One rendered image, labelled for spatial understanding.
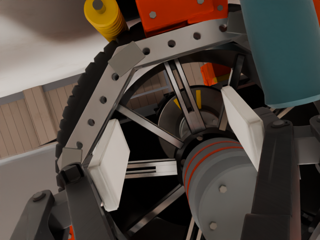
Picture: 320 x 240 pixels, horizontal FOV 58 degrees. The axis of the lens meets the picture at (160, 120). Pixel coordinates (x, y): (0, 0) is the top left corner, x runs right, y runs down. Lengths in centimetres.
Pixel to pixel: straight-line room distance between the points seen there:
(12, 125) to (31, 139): 39
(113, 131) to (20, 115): 517
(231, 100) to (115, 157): 8
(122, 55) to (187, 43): 11
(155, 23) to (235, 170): 27
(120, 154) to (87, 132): 32
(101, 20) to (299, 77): 32
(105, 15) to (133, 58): 9
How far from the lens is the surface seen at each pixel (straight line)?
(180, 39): 50
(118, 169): 18
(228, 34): 52
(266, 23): 41
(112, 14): 52
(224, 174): 37
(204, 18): 51
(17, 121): 539
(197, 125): 61
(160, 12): 50
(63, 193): 16
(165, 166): 62
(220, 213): 38
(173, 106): 109
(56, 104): 511
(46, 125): 511
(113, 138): 19
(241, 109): 17
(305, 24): 41
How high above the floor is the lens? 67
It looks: 5 degrees up
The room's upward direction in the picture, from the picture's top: 164 degrees clockwise
